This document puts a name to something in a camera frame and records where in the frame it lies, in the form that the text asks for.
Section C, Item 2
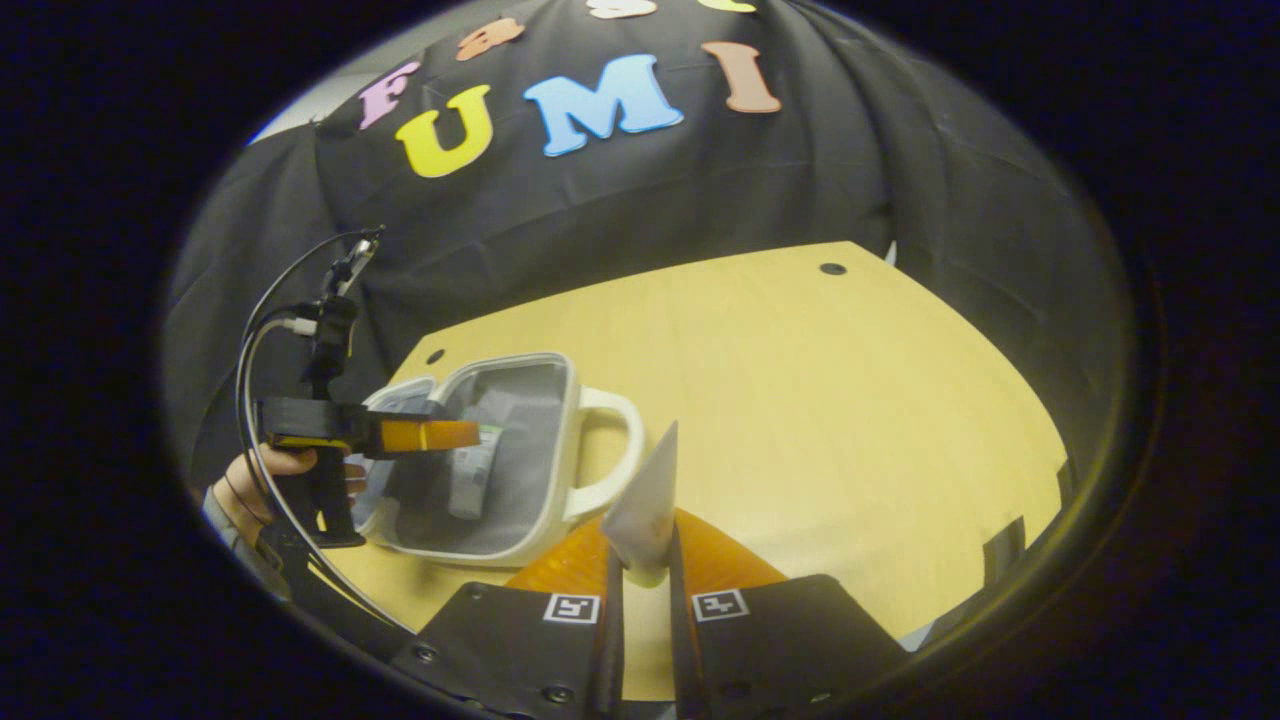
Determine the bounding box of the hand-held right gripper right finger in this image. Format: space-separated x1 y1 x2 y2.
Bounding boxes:
668 508 906 719

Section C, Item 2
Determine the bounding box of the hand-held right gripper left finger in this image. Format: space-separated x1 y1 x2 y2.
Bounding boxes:
390 515 626 719

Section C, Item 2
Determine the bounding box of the grey skin care tube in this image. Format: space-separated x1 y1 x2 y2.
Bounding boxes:
447 392 521 521

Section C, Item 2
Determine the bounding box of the white suitcase with grey lining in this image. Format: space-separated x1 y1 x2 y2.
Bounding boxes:
345 350 646 569

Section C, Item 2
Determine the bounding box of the black cable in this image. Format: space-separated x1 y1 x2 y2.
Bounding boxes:
235 228 381 421
240 315 416 636

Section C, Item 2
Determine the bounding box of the black backdrop cloth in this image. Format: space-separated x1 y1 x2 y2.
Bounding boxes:
165 0 1126 561

